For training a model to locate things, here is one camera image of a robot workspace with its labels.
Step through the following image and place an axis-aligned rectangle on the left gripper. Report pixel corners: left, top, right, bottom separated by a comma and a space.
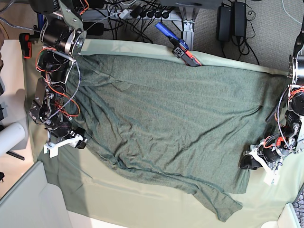
239, 151, 263, 170

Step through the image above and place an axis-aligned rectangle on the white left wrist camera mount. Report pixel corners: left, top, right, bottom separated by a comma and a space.
249, 142, 283, 186

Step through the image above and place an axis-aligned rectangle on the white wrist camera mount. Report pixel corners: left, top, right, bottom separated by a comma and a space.
249, 142, 283, 186
43, 134, 84, 158

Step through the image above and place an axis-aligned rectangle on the grey power strip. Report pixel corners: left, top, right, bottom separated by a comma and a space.
101, 9, 182, 21

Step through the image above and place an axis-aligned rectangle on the white cylinder roll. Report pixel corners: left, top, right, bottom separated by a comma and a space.
0, 123, 26, 161

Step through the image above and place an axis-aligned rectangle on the light green table cloth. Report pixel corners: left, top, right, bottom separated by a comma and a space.
23, 38, 304, 226

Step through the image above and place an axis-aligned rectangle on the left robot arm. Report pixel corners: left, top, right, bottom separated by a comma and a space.
239, 26, 304, 172

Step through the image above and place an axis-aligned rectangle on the dark green T-shirt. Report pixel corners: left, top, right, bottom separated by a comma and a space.
67, 55, 287, 222

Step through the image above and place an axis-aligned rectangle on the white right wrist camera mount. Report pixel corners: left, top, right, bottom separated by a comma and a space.
43, 134, 84, 158

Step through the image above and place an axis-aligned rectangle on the black box on floor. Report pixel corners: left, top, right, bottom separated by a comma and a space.
83, 22, 104, 36

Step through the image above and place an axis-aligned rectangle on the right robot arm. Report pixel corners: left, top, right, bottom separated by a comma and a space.
29, 0, 89, 151

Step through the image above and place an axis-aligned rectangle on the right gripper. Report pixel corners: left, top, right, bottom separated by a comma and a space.
51, 127, 87, 150

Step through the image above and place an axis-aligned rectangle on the white charger plug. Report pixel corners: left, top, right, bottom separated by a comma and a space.
118, 9, 131, 19

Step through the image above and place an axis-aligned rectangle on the red and black clamp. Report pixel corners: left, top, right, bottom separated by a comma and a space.
19, 33, 32, 59

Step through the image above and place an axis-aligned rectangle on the left black power adapter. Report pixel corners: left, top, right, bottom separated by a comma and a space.
231, 1, 247, 38

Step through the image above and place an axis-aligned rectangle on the light green box edge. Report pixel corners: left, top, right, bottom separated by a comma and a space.
0, 162, 72, 228

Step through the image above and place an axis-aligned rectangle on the blue and orange clamp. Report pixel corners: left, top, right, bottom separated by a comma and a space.
155, 22, 202, 67

